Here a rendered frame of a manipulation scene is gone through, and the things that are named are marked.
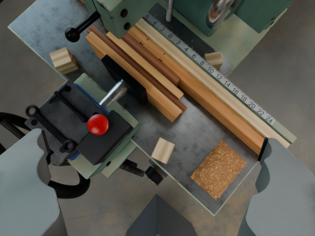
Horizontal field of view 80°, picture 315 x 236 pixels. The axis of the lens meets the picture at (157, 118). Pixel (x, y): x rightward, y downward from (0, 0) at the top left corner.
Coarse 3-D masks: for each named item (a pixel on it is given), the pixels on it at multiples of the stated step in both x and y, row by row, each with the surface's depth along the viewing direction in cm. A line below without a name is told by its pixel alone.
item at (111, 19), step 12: (84, 0) 28; (96, 0) 25; (108, 0) 24; (120, 0) 25; (132, 0) 26; (144, 0) 29; (156, 0) 31; (108, 12) 25; (120, 12) 26; (132, 12) 28; (144, 12) 31; (108, 24) 29; (120, 24) 28; (132, 24) 31; (120, 36) 30
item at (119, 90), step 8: (104, 56) 31; (104, 64) 32; (112, 64) 31; (112, 72) 32; (120, 72) 31; (120, 80) 33; (128, 80) 31; (136, 80) 31; (112, 88) 34; (120, 88) 34; (128, 88) 34; (136, 88) 31; (144, 88) 31; (112, 96) 34; (120, 96) 35; (136, 96) 35; (144, 96) 34; (104, 104) 34
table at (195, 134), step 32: (64, 0) 43; (32, 32) 42; (64, 32) 42; (96, 64) 41; (128, 96) 40; (160, 128) 39; (192, 128) 40; (224, 128) 40; (192, 160) 39; (256, 160) 39; (192, 192) 38; (224, 192) 38
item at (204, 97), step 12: (132, 36) 38; (144, 36) 38; (156, 48) 38; (180, 72) 37; (180, 84) 39; (192, 84) 37; (192, 96) 40; (204, 96) 36; (216, 108) 36; (228, 108) 36; (228, 120) 36; (240, 120) 36; (240, 132) 36; (252, 132) 36; (252, 144) 37
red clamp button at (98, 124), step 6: (96, 114) 27; (90, 120) 27; (96, 120) 27; (102, 120) 27; (90, 126) 27; (96, 126) 27; (102, 126) 27; (108, 126) 27; (90, 132) 27; (96, 132) 27; (102, 132) 27
